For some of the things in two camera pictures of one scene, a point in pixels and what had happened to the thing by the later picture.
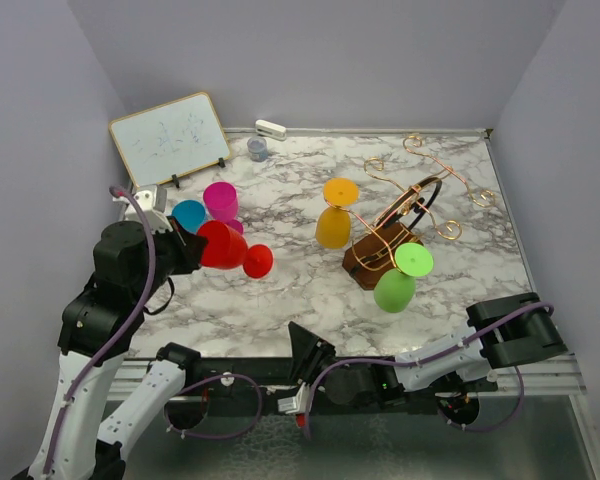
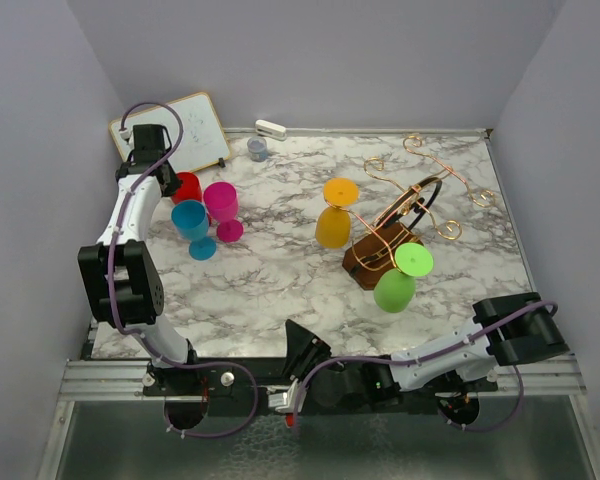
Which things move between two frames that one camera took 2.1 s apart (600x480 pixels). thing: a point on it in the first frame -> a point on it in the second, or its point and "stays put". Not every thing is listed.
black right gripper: (308, 352) stays put
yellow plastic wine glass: (334, 222) stays put
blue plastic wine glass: (190, 215) stays put
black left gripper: (191, 246) -> (175, 182)
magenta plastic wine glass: (221, 201) stays put
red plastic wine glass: (227, 249) -> (189, 190)
